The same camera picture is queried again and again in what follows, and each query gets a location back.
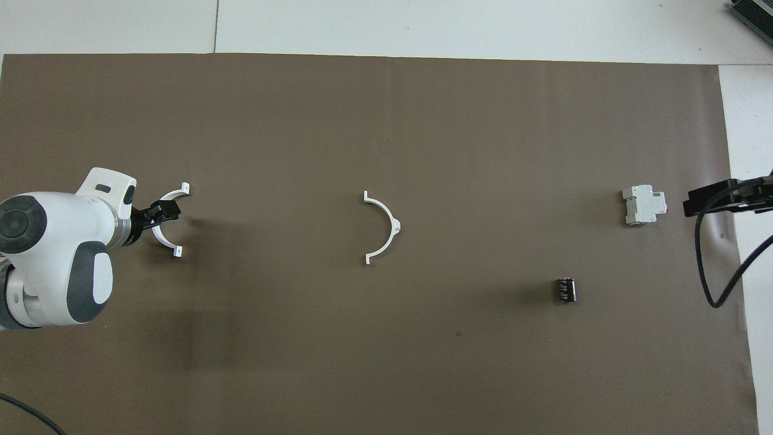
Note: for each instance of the brown paper table mat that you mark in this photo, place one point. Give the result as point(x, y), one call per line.
point(386, 121)

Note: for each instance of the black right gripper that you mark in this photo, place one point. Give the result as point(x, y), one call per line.
point(755, 194)

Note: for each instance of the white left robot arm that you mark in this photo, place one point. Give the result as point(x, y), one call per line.
point(54, 254)

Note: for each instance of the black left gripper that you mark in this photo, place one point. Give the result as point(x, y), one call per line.
point(140, 225)

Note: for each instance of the white half pipe clamp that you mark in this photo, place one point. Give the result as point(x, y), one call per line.
point(176, 193)
point(386, 212)

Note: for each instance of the white circuit breaker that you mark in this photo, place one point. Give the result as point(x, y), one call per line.
point(643, 205)

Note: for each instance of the black cylindrical capacitor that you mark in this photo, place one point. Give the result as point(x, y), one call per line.
point(566, 290)

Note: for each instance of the grey ribbed electronics box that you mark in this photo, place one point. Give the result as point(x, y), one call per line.
point(758, 12)

